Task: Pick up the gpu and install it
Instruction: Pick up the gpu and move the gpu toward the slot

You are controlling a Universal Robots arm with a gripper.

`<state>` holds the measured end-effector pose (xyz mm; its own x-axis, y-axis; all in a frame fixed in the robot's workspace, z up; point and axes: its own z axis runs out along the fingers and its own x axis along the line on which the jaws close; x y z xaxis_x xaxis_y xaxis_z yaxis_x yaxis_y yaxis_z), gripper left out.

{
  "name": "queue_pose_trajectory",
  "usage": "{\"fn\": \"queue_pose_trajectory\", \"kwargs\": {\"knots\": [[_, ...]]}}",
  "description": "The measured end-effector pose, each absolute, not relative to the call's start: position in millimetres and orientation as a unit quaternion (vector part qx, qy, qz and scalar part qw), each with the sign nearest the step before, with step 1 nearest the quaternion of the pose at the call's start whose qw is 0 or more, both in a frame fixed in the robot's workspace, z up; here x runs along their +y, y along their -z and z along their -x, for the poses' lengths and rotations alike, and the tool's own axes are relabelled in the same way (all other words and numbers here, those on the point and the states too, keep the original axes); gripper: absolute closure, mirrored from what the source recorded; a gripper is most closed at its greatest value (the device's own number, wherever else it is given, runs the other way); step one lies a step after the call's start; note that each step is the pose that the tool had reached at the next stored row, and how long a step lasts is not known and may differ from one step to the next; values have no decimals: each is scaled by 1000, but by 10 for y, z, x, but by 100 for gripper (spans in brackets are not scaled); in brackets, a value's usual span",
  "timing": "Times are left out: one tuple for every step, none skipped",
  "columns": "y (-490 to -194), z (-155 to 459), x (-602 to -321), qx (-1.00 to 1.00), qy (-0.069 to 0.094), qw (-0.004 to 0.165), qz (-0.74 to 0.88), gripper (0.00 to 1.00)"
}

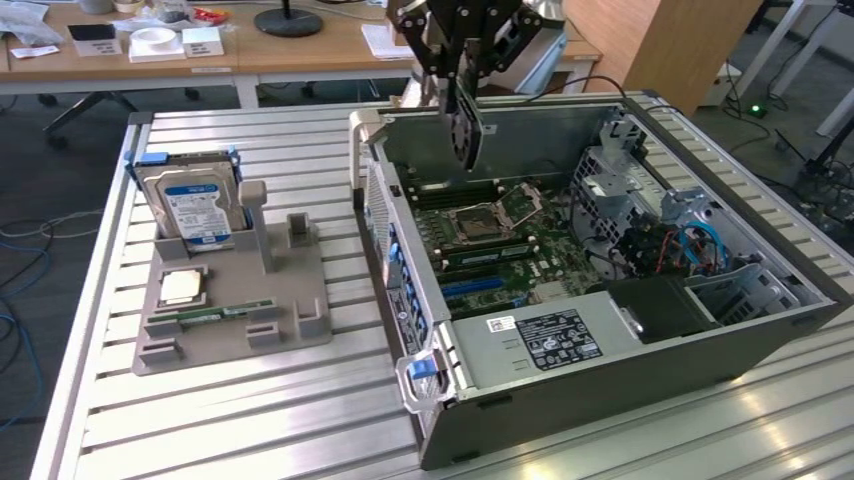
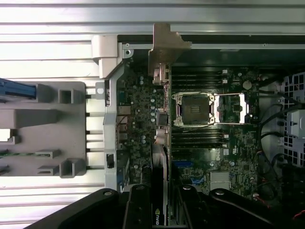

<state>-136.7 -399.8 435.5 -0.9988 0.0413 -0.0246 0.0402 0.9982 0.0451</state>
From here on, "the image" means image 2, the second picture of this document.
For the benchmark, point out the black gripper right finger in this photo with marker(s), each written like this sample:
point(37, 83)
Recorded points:
point(190, 207)

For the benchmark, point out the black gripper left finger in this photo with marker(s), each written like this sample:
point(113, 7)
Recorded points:
point(139, 205)

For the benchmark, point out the silver chipset heatsink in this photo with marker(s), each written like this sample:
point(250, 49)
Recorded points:
point(219, 180)

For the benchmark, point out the blue expansion slot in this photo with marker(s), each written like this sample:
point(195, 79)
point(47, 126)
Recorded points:
point(183, 163)

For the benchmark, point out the green motherboard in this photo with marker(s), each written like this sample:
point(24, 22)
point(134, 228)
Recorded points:
point(238, 152)

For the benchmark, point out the open grey PC case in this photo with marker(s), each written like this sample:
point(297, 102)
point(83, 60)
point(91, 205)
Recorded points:
point(112, 133)

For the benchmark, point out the CPU socket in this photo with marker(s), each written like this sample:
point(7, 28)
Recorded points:
point(194, 109)

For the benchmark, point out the metal socket cover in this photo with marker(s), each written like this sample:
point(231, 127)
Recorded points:
point(243, 107)

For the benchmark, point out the grey parts rack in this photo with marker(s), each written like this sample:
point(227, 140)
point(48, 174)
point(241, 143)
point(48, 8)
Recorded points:
point(47, 133)

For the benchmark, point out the perforated metal disk bay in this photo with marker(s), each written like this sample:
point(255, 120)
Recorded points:
point(296, 148)

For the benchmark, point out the green RAM stick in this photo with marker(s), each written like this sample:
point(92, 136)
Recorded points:
point(16, 153)

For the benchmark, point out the silver coin battery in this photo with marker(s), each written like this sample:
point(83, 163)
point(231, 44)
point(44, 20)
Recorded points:
point(246, 84)

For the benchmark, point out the blue disk carrier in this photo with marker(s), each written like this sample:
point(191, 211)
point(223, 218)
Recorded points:
point(16, 89)

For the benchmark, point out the silver metal bracket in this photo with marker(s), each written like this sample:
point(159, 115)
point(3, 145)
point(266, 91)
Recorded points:
point(296, 122)

